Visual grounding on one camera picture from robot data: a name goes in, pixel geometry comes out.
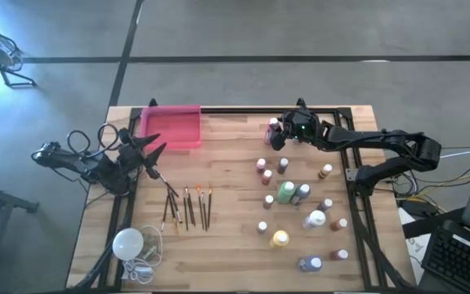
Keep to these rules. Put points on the black brush with yellow end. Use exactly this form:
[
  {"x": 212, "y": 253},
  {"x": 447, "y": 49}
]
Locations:
[{"x": 172, "y": 210}]

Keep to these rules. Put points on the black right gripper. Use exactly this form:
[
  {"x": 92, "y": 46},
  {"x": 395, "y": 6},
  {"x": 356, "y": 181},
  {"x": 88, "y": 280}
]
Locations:
[{"x": 308, "y": 132}]

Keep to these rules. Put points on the large green paint bottle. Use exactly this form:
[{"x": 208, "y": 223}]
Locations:
[{"x": 285, "y": 194}]

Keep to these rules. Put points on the small pink paint bottle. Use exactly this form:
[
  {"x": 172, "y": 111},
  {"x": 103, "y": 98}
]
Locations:
[{"x": 261, "y": 164}]

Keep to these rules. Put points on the small red paint bottle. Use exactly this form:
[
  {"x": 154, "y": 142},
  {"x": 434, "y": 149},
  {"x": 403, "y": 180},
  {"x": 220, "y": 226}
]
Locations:
[{"x": 339, "y": 254}]

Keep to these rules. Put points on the black brush with silver ferrule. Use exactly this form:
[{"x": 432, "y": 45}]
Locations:
[{"x": 176, "y": 208}]

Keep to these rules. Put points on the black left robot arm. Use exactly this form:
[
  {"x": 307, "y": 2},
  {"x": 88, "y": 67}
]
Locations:
[{"x": 95, "y": 167}]

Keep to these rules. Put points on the black brush with dark bristles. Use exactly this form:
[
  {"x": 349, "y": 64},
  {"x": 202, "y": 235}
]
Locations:
[{"x": 168, "y": 185}]

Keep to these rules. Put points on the small rust paint bottle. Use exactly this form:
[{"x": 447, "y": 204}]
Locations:
[{"x": 338, "y": 224}]

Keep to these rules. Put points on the large red paint bottle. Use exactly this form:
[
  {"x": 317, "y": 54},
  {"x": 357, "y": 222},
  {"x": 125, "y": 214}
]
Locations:
[{"x": 270, "y": 132}]

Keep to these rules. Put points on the black power box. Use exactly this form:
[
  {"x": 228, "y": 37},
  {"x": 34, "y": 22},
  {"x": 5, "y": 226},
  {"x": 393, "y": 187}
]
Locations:
[{"x": 416, "y": 207}]

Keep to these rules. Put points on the small mauve paint bottle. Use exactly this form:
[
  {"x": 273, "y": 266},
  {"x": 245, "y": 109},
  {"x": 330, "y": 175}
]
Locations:
[{"x": 268, "y": 201}]

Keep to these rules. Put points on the thin black paint brush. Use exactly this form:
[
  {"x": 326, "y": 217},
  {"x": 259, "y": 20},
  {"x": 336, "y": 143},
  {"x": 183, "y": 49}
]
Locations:
[
  {"x": 164, "y": 212},
  {"x": 185, "y": 212},
  {"x": 191, "y": 208}
]

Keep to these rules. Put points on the black desk bar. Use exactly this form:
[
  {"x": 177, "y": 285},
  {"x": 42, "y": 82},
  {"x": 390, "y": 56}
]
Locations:
[{"x": 431, "y": 224}]

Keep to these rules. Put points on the large purple paint bottle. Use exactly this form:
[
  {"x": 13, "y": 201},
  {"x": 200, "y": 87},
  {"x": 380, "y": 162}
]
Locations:
[{"x": 309, "y": 264}]

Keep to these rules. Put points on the small grey paint bottle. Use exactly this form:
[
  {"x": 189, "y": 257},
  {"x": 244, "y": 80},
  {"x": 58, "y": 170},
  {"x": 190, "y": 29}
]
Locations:
[{"x": 262, "y": 227}]

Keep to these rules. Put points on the small violet paint bottle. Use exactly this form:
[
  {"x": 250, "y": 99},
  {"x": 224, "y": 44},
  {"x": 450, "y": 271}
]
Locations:
[{"x": 324, "y": 204}]

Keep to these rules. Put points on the black keyboard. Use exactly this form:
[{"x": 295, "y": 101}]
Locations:
[{"x": 459, "y": 261}]

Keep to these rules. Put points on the small ochre paint bottle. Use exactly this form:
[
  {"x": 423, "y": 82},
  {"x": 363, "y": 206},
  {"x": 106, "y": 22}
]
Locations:
[{"x": 325, "y": 170}]

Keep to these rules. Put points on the small black frame bracket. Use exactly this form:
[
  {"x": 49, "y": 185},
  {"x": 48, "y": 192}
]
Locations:
[
  {"x": 300, "y": 102},
  {"x": 152, "y": 103}
]

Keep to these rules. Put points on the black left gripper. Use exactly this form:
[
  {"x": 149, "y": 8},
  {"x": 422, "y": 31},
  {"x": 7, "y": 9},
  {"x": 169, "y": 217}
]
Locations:
[{"x": 130, "y": 157}]

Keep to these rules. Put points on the large black paint bottle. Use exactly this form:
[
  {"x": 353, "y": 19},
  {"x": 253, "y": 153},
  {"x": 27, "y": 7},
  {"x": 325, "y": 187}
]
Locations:
[{"x": 298, "y": 196}]

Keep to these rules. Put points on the small orange-red paint bottle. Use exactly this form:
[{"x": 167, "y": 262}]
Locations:
[{"x": 266, "y": 176}]

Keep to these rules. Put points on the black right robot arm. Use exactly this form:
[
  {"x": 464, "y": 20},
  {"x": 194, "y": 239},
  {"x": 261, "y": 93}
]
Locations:
[{"x": 381, "y": 141}]

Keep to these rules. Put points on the white paper sheet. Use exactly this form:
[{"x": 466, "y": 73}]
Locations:
[{"x": 416, "y": 245}]

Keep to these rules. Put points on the white bulb table lamp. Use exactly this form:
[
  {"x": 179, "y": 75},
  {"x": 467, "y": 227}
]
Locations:
[{"x": 127, "y": 243}]

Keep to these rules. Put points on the short thin black brush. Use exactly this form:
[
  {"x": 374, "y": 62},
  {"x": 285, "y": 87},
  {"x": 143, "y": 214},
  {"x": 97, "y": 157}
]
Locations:
[{"x": 204, "y": 214}]

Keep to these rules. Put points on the pink plastic bin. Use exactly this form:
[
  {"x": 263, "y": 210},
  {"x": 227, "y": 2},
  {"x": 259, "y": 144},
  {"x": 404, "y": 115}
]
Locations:
[{"x": 177, "y": 126}]

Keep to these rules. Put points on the black side stand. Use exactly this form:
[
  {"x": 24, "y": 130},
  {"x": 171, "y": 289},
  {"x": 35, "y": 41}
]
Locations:
[{"x": 5, "y": 199}]

